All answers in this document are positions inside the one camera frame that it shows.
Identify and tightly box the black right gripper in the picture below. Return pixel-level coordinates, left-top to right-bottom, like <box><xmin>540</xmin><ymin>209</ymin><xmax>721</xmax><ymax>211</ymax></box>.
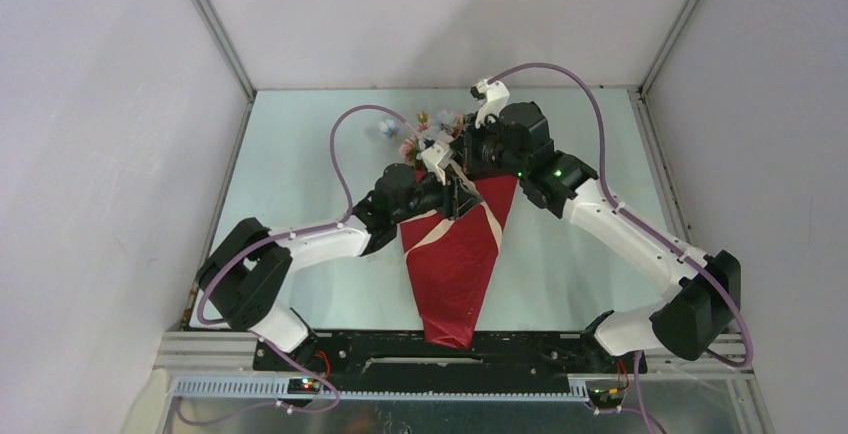
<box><xmin>448</xmin><ymin>111</ymin><xmax>528</xmax><ymax>181</ymax></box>

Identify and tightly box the circuit board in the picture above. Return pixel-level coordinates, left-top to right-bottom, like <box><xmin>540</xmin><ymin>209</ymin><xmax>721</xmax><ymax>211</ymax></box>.
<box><xmin>286</xmin><ymin>377</ymin><xmax>323</xmax><ymax>395</ymax></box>
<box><xmin>587</xmin><ymin>388</ymin><xmax>626</xmax><ymax>415</ymax></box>

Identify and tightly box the cream ribbon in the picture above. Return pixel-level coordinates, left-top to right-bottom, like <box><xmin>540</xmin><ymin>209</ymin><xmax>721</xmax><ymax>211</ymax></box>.
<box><xmin>400</xmin><ymin>176</ymin><xmax>516</xmax><ymax>265</ymax></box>

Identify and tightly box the left circuit board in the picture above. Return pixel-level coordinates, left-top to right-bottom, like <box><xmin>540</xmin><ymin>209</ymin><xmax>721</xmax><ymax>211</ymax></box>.
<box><xmin>286</xmin><ymin>377</ymin><xmax>323</xmax><ymax>395</ymax></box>

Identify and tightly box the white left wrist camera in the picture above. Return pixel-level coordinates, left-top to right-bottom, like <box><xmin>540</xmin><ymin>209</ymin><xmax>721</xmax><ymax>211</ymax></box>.
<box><xmin>420</xmin><ymin>141</ymin><xmax>454</xmax><ymax>185</ymax></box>

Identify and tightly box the blue flower stem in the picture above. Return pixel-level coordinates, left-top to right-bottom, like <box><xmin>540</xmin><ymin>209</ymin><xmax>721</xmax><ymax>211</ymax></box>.
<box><xmin>419</xmin><ymin>109</ymin><xmax>464</xmax><ymax>143</ymax></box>

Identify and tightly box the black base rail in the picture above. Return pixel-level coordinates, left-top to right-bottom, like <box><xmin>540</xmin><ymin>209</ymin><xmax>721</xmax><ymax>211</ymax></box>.
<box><xmin>290</xmin><ymin>330</ymin><xmax>647</xmax><ymax>395</ymax></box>

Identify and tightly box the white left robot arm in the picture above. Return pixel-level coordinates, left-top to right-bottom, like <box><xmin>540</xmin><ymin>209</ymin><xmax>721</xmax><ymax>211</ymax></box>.
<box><xmin>195</xmin><ymin>164</ymin><xmax>482</xmax><ymax>371</ymax></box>

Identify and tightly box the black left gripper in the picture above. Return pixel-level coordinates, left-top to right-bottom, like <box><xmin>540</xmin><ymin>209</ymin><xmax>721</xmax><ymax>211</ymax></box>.
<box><xmin>392</xmin><ymin>166</ymin><xmax>483</xmax><ymax>226</ymax></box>

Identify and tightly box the right circuit board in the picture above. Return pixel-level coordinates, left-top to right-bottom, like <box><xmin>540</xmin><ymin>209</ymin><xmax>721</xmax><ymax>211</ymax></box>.
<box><xmin>587</xmin><ymin>388</ymin><xmax>626</xmax><ymax>415</ymax></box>

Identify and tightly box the red wrapping paper sheet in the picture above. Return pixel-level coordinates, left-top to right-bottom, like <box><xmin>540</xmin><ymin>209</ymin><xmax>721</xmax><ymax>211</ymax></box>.
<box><xmin>399</xmin><ymin>176</ymin><xmax>517</xmax><ymax>349</ymax></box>

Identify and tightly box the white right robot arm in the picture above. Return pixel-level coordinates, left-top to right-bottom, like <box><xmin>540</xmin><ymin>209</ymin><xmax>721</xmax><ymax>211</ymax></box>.
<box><xmin>451</xmin><ymin>102</ymin><xmax>741</xmax><ymax>372</ymax></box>

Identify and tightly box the pink rose stem with blue bud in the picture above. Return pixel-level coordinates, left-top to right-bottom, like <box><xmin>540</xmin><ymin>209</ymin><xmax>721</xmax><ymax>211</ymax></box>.
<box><xmin>378</xmin><ymin>119</ymin><xmax>399</xmax><ymax>139</ymax></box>

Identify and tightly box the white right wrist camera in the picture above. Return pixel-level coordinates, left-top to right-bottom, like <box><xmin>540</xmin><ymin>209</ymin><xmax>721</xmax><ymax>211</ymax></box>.
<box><xmin>470</xmin><ymin>79</ymin><xmax>510</xmax><ymax>129</ymax></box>

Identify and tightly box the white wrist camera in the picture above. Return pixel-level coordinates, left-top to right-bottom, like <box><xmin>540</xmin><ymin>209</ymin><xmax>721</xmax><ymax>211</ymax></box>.
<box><xmin>420</xmin><ymin>141</ymin><xmax>454</xmax><ymax>185</ymax></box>
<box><xmin>470</xmin><ymin>79</ymin><xmax>510</xmax><ymax>129</ymax></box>

